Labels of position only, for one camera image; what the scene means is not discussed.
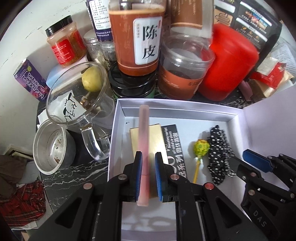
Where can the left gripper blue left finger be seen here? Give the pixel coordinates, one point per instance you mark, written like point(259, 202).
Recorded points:
point(138, 173)

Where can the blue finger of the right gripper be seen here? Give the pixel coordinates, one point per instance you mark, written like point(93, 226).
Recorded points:
point(246, 172)
point(260, 162)

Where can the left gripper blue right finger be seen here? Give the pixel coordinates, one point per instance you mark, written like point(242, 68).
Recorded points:
point(162, 171)

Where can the black lip gloss box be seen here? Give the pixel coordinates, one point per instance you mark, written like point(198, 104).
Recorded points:
point(174, 150)

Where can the pink stick tube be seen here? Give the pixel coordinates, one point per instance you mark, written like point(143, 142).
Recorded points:
point(143, 146)

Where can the gold rectangular box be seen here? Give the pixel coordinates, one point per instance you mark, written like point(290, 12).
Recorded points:
point(156, 144)

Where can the black polka dot scrunchie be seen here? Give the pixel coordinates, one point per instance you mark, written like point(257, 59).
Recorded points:
point(216, 157)

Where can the black white gingham scrunchie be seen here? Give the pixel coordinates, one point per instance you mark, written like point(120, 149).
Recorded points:
point(228, 153)

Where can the small steel bowl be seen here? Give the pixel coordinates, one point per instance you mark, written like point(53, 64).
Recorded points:
point(53, 148)

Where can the glass mug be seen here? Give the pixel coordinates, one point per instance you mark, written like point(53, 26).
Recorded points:
point(81, 101)

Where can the white tissue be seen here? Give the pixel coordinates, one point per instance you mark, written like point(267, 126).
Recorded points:
point(42, 117)

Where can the red canister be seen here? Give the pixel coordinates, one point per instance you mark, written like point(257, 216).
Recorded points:
point(235, 57)

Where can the short clear jar orange label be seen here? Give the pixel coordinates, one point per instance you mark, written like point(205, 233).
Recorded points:
point(183, 64)

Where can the red plaid cloth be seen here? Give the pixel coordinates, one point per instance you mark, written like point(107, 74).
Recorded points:
point(26, 205)

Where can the blue sponge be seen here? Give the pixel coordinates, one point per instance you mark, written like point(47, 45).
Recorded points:
point(54, 74)

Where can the brown cloth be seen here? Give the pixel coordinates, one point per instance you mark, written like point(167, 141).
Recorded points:
point(11, 170)

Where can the orange peel labelled jar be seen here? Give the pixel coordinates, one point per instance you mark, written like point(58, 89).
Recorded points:
point(136, 29)

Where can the black snack pouch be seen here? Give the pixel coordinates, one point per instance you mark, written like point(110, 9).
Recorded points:
point(250, 19)

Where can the black lid sauce jar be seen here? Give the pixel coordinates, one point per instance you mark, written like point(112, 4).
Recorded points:
point(66, 41)

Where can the purple drink can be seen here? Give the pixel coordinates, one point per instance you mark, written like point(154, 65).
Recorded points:
point(30, 79)

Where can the brown label tall jar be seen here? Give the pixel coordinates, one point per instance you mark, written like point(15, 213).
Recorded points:
point(192, 18)

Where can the purple label jar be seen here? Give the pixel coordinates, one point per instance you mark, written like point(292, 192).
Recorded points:
point(99, 15)

